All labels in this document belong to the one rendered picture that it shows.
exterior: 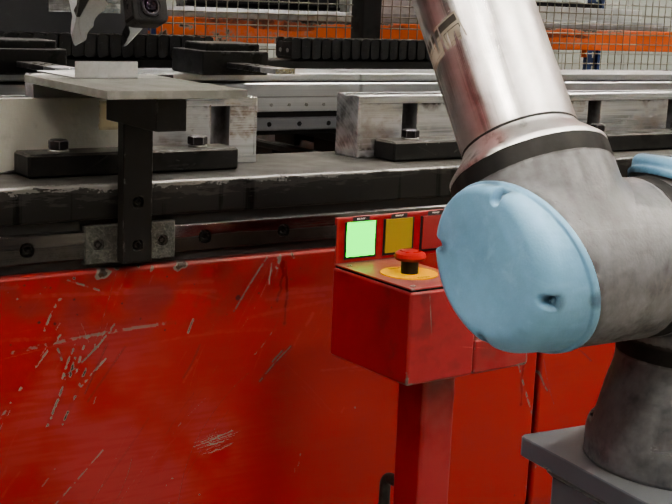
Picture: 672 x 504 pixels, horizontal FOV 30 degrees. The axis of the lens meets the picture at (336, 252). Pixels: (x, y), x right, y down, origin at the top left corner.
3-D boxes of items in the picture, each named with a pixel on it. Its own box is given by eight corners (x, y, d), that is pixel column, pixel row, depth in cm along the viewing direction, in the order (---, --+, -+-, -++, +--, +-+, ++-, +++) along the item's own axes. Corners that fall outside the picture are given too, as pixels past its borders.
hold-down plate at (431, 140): (393, 162, 188) (394, 142, 187) (372, 157, 192) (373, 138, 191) (542, 155, 204) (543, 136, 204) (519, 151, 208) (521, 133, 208)
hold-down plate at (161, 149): (28, 179, 157) (28, 155, 156) (13, 173, 161) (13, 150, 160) (238, 169, 173) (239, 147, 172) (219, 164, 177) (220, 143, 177)
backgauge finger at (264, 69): (250, 82, 185) (251, 48, 184) (171, 70, 206) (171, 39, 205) (318, 82, 192) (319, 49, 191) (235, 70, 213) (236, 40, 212)
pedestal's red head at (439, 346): (406, 387, 150) (413, 239, 146) (329, 354, 162) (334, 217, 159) (527, 364, 161) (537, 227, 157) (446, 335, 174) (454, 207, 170)
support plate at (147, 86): (107, 99, 140) (107, 90, 139) (24, 82, 161) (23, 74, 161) (247, 98, 149) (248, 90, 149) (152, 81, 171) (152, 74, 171)
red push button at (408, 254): (406, 283, 153) (407, 254, 152) (386, 276, 156) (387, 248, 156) (431, 280, 155) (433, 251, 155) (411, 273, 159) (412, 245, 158)
